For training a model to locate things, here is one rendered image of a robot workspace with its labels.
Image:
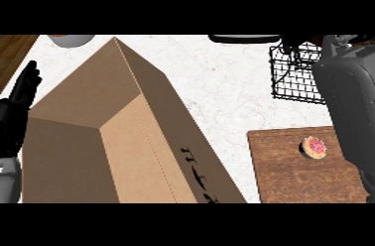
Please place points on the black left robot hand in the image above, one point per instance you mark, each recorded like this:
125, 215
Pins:
18, 91

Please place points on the brown wooden cutting board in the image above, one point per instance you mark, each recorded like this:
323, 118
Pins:
297, 177

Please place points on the large open cardboard box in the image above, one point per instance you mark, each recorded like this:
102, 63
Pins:
146, 131

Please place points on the brown wooden panel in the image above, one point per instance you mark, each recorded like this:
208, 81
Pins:
13, 51

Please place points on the grey bowl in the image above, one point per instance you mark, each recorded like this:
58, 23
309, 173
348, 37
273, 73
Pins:
71, 40

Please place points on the dark rounded appliance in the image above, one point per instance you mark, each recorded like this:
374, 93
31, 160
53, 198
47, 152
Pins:
244, 38

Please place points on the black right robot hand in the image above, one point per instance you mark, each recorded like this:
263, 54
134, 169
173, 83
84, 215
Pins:
298, 41

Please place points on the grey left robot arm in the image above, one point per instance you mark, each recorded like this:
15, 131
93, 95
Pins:
9, 180

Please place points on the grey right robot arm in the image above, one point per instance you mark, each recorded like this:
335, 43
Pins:
348, 104

